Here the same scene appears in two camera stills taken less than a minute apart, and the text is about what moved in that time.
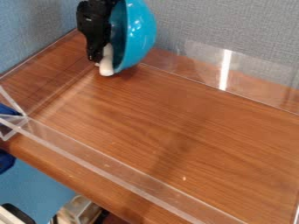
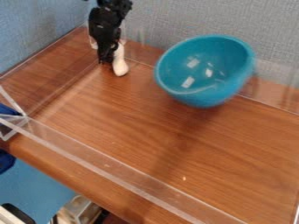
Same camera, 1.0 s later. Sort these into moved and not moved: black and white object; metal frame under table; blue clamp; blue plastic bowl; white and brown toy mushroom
Moved: white and brown toy mushroom; blue plastic bowl
Not moved: metal frame under table; blue clamp; black and white object
